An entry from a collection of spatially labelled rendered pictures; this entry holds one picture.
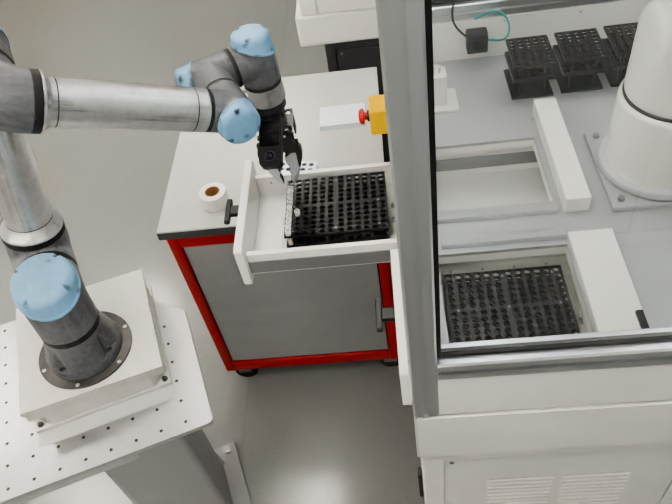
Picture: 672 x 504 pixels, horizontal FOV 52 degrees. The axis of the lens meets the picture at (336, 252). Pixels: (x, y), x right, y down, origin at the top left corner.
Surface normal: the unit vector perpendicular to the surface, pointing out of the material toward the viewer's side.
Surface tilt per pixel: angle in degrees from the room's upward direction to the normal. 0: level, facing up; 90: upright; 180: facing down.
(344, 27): 90
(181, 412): 0
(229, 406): 0
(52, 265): 8
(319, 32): 90
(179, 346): 0
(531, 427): 90
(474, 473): 90
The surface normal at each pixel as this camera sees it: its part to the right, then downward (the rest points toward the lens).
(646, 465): 0.00, 0.75
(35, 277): -0.04, -0.58
